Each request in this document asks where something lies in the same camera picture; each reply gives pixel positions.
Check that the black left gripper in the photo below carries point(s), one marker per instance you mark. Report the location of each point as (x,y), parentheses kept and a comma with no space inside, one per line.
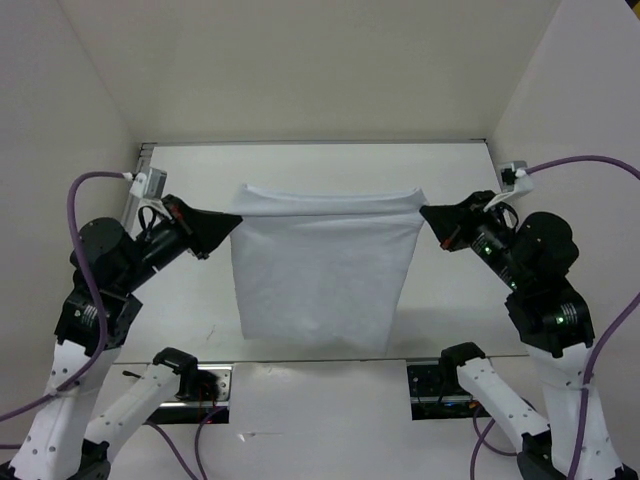
(203,229)

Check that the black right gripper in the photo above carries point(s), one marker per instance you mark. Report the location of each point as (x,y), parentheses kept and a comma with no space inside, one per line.
(451,221)

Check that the white skirt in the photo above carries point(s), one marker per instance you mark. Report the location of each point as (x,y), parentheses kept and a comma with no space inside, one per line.
(322,270)

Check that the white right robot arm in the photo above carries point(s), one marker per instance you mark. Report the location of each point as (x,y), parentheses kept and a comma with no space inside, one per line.
(553,321)

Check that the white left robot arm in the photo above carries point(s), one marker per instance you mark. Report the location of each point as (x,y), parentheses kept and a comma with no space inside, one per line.
(65,440)

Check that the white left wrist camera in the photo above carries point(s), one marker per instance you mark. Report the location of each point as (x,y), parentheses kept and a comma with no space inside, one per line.
(148,183)

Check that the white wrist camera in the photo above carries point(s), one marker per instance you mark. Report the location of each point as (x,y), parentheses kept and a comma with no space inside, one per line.
(148,183)
(515,183)

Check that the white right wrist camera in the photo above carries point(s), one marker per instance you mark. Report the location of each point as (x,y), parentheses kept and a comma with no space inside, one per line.
(515,183)

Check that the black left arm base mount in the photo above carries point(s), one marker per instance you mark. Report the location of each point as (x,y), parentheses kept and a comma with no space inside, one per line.
(205,392)

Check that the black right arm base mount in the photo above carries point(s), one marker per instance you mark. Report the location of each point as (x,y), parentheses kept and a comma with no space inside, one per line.
(433,398)

